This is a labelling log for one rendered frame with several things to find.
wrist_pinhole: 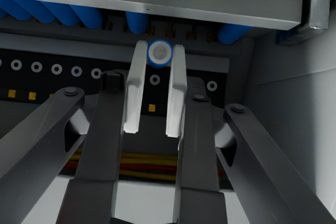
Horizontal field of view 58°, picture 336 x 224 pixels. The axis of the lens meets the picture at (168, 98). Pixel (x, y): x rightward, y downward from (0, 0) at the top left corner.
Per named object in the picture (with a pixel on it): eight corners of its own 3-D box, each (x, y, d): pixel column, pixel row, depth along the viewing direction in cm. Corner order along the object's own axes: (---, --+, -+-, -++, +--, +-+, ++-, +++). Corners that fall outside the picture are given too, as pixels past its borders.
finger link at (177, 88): (172, 86, 15) (187, 88, 15) (173, 43, 21) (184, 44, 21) (165, 137, 16) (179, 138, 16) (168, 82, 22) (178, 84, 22)
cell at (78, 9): (83, 7, 27) (63, -24, 21) (104, 10, 27) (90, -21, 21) (81, 27, 27) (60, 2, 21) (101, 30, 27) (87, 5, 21)
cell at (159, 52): (169, 49, 27) (175, 40, 20) (167, 70, 27) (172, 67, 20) (148, 47, 27) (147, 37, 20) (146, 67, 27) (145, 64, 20)
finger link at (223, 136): (185, 118, 14) (251, 126, 14) (183, 74, 18) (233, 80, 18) (181, 146, 14) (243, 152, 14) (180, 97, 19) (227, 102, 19)
